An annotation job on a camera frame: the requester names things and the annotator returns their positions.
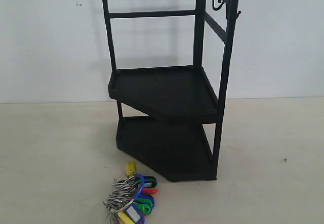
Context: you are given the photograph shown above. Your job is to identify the blue ring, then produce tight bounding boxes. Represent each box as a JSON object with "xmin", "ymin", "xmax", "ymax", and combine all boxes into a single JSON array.
[{"xmin": 124, "ymin": 174, "xmax": 145, "ymax": 209}]

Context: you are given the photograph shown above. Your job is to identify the black two-tier corner rack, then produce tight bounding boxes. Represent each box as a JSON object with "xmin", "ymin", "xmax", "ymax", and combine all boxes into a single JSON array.
[{"xmin": 102, "ymin": 0, "xmax": 239, "ymax": 182}]

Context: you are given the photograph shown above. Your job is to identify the bunch of colourful key tags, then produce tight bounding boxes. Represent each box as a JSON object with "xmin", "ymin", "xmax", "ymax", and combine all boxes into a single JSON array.
[{"xmin": 103, "ymin": 161, "xmax": 158, "ymax": 224}]

